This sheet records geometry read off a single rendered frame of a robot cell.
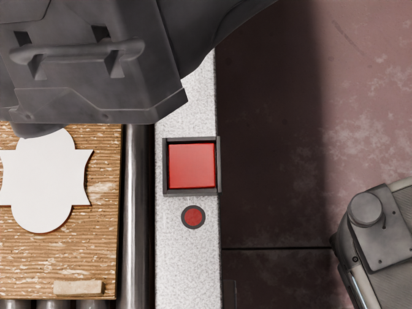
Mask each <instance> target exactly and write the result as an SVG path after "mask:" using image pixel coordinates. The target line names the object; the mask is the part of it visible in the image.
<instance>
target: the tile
mask: <svg viewBox="0 0 412 309"><path fill-rule="evenodd" d="M93 154H94V150H76V146H75V143H74V141H73V139H72V137H71V135H70V134H69V133H68V132H67V131H66V130H65V129H63V128H62V129H60V130H59V131H56V132H54V133H52V134H49V135H45V136H42V137H37V138H32V139H26V140H25V139H24V138H20V139H19V141H18V143H17V147H16V150H0V157H1V160H2V163H3V166H4V173H3V181H2V188H1V191H0V207H12V213H13V217H14V218H15V220H16V222H17V223H18V224H19V225H20V226H21V227H22V228H23V229H25V230H27V231H28V232H31V233H33V234H40V235H43V234H50V233H52V232H55V231H57V230H58V229H60V228H62V227H63V226H64V225H65V224H66V223H67V221H68V220H69V218H70V217H71V214H72V211H73V207H92V205H91V204H90V201H89V199H88V196H87V194H86V191H85V176H86V168H87V166H88V163H89V161H90V159H91V158H92V156H93Z"/></svg>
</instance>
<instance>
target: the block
mask: <svg viewBox="0 0 412 309"><path fill-rule="evenodd" d="M104 287H105V284H104V282H103V281H101V280H83V281H57V280H56V281H54V282H53V293H54V294H55V295H56V296H59V297H64V296H83V297H88V296H103V295H104Z"/></svg>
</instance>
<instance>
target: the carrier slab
mask: <svg viewBox="0 0 412 309"><path fill-rule="evenodd" d="M63 129H65V130H66V131H67V132H68V133H69V134H70V135H71V137H72V139H73V141H74V143H75V146H76V150H94V154H93V156H92V158H91V159H90V161H89V163H88V166H87V168H86V176H85V191H86V194H87V196H88V199H89V201H90V204H91V205H92V207H73V211H72V214H71V217H70V218H69V220H68V221H67V223H66V224H65V225H64V226H63V227H62V228H60V229H58V230H57V231H55V232H52V233H50V234H43V235H40V234H33V233H31V232H28V231H27V230H25V229H23V228H22V227H21V226H20V225H19V224H18V223H17V222H16V220H15V218H14V217H13V213H12V207H0V300H115V299H116V295H117V278H118V245H119V229H120V197H121V165H122V147H123V124H69V125H67V126H66V127H64V128H63ZM19 139H20V137H17V136H16V135H15V134H14V132H13V130H12V127H11V125H10V123H9V121H0V150H16V147H17V143H18V141H19ZM56 280H57V281H83V280H101V281H103V282H104V284H105V287H104V295H103V296H88V297H83V296H64V297H59V296H56V295H55V294H54V293H53V282H54V281H56Z"/></svg>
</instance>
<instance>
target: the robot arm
mask: <svg viewBox="0 0 412 309"><path fill-rule="evenodd" d="M277 1H278V0H0V121H9V123H10V125H11V127H12V130H13V132H14V134H15V135H16V136H17V137H20V138H24V139H25V140H26V139H32V138H37V137H42V136H45V135H49V134H52V133H54V132H56V131H59V130H60V129H62V128H64V127H66V126H67V125H69V124H153V123H157V122H159V121H160V120H162V119H163V118H165V117H166V116H167V115H169V114H171V113H172V112H174V111H176V110H177V109H179V108H180V107H181V106H183V105H185V104H186V103H187V102H188V97H187V95H186V91H185V88H183V85H182V83H181V79H183V78H185V77H186V76H187V75H189V74H191V73H192V72H194V71H195V70H196V69H197V68H198V67H199V66H200V65H201V63H202V62H203V60H204V59H205V57H206V56H207V55H208V54H209V53H210V52H211V51H212V50H213V49H214V48H215V47H216V46H217V45H218V44H219V43H220V42H221V41H222V40H223V39H225V38H226V37H227V36H228V35H229V34H230V33H231V32H233V31H234V30H235V29H237V28H238V27H239V26H240V25H242V24H243V23H244V22H246V21H247V20H249V19H250V18H251V17H253V16H255V15H256V14H257V13H259V12H260V11H262V10H264V9H265V8H266V7H268V6H270V5H272V4H273V3H274V2H277Z"/></svg>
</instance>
